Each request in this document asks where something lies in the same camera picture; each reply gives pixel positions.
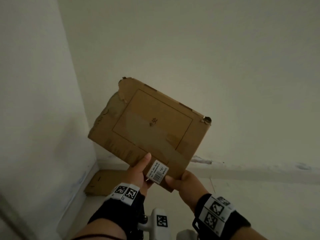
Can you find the person's right hand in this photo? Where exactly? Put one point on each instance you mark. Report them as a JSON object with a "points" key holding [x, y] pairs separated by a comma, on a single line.
{"points": [[191, 189]]}

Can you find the person's left hand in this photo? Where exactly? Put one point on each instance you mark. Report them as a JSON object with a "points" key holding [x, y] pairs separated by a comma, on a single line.
{"points": [[136, 175]]}

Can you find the person's right thumb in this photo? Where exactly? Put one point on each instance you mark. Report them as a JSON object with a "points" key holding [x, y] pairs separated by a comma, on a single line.
{"points": [[173, 182]]}

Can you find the person's left thumb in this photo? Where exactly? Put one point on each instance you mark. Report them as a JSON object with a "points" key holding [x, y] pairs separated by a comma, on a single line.
{"points": [[142, 163]]}

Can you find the brown cardboard box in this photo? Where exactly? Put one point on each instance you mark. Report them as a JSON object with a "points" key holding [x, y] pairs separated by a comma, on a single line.
{"points": [[152, 122]]}

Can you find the person's left forearm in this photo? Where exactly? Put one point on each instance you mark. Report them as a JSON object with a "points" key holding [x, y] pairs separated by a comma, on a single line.
{"points": [[105, 231]]}

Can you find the person's right forearm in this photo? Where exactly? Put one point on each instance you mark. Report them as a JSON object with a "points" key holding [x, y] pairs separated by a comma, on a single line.
{"points": [[247, 234]]}

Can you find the flat brown cardboard sheet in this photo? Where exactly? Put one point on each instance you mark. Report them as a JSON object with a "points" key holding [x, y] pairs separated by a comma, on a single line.
{"points": [[107, 182]]}

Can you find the white device with marker tag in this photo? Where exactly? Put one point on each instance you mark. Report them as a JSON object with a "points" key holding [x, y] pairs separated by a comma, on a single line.
{"points": [[157, 222]]}

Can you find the black left wristband with markers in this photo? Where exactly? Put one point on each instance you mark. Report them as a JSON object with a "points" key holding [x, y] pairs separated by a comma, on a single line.
{"points": [[125, 204]]}

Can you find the black wristband with markers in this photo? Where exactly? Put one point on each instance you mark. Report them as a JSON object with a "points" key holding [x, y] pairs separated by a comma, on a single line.
{"points": [[220, 214], [125, 204]]}

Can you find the white rounded device part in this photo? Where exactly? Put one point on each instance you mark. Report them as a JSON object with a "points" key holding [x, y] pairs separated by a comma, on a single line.
{"points": [[186, 235]]}

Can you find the black right wristband with markers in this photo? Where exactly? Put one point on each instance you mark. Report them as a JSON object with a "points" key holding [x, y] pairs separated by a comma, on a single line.
{"points": [[220, 214]]}

